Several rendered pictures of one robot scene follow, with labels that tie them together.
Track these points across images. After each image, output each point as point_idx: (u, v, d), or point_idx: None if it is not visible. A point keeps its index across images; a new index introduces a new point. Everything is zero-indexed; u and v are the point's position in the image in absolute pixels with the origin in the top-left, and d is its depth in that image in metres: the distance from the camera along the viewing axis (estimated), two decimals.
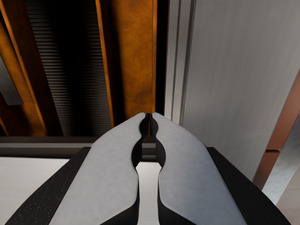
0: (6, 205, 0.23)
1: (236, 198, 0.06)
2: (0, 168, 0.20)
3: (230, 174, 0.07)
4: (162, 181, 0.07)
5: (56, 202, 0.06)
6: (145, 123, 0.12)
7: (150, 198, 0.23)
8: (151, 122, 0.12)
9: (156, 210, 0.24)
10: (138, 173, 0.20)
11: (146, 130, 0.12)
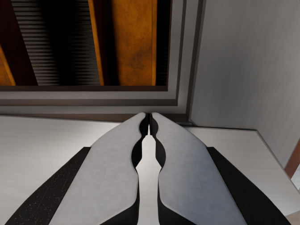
0: None
1: (236, 198, 0.06)
2: None
3: (230, 174, 0.07)
4: (162, 181, 0.07)
5: (56, 202, 0.06)
6: (145, 123, 0.12)
7: (149, 181, 0.17)
8: (151, 122, 0.12)
9: (156, 198, 0.18)
10: None
11: (146, 130, 0.12)
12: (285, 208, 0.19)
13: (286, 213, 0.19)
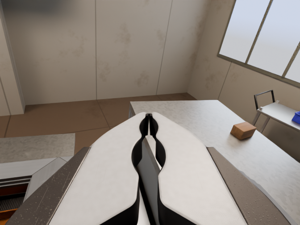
0: None
1: (236, 198, 0.06)
2: None
3: (230, 174, 0.07)
4: (162, 181, 0.07)
5: (56, 202, 0.06)
6: (145, 123, 0.12)
7: None
8: (151, 122, 0.12)
9: None
10: None
11: (146, 130, 0.12)
12: None
13: None
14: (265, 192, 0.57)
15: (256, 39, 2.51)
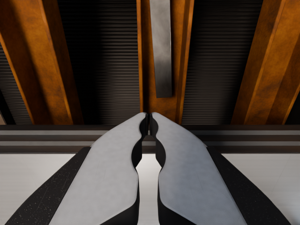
0: None
1: (236, 198, 0.06)
2: None
3: (230, 174, 0.07)
4: (162, 181, 0.07)
5: (56, 202, 0.06)
6: (145, 123, 0.12)
7: None
8: (151, 122, 0.12)
9: None
10: None
11: (146, 130, 0.12)
12: None
13: None
14: None
15: None
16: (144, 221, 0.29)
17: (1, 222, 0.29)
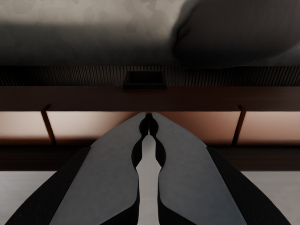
0: None
1: (236, 198, 0.06)
2: None
3: (230, 174, 0.07)
4: (162, 181, 0.07)
5: (56, 202, 0.06)
6: (145, 123, 0.12)
7: None
8: (151, 122, 0.12)
9: None
10: None
11: (146, 130, 0.12)
12: (147, 149, 0.14)
13: None
14: None
15: None
16: None
17: None
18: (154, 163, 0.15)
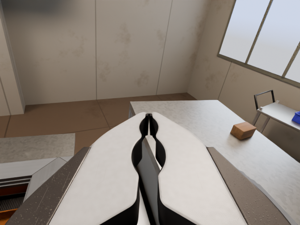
0: None
1: (236, 198, 0.06)
2: None
3: (230, 174, 0.07)
4: (162, 181, 0.07)
5: (56, 202, 0.06)
6: (145, 123, 0.12)
7: None
8: (151, 122, 0.12)
9: None
10: None
11: (146, 130, 0.12)
12: None
13: None
14: (265, 192, 0.57)
15: (256, 39, 2.51)
16: None
17: None
18: None
